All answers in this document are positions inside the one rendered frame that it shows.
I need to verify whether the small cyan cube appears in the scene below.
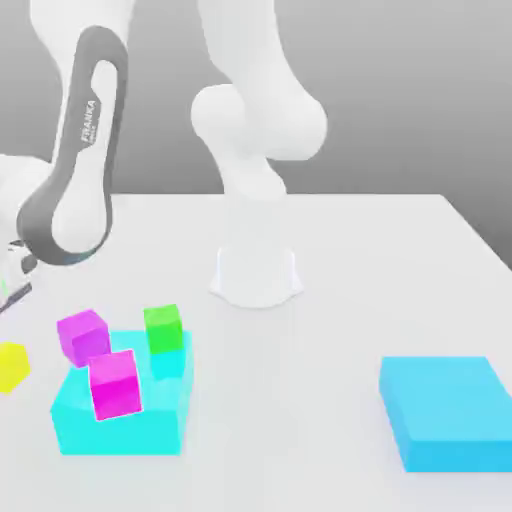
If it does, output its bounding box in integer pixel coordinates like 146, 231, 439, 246
149, 346, 186, 382

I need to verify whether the large blue box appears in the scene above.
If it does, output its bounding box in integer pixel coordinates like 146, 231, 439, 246
378, 355, 512, 474

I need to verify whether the large cyan box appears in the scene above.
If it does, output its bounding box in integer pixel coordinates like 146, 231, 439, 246
49, 329, 196, 458

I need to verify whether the small green cube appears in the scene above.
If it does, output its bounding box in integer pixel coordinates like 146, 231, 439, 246
143, 303, 184, 356

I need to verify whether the small magenta cube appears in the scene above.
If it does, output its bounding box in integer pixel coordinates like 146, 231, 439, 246
87, 349, 144, 422

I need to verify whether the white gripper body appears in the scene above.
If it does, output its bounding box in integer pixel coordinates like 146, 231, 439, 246
0, 273, 34, 317

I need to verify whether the small yellow cube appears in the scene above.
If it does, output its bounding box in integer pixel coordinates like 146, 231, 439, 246
0, 341, 32, 396

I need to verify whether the small purple cube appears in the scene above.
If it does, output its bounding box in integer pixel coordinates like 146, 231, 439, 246
56, 308, 112, 369

